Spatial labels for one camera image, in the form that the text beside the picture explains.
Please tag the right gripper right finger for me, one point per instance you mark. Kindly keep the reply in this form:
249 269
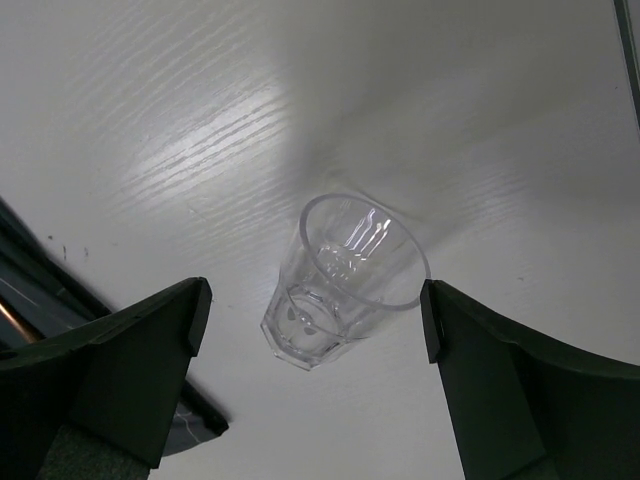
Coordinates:
524 405

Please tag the clear faceted drinking glass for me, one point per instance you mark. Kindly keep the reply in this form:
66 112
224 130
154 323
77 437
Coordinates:
350 269

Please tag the copper knife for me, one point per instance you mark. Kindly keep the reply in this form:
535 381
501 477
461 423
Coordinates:
25 329

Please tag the right aluminium rail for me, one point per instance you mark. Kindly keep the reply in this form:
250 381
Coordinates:
627 16

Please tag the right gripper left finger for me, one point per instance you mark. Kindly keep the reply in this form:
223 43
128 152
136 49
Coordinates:
98 401

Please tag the dark grey checked cloth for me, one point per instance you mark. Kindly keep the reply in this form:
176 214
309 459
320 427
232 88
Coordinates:
54 301

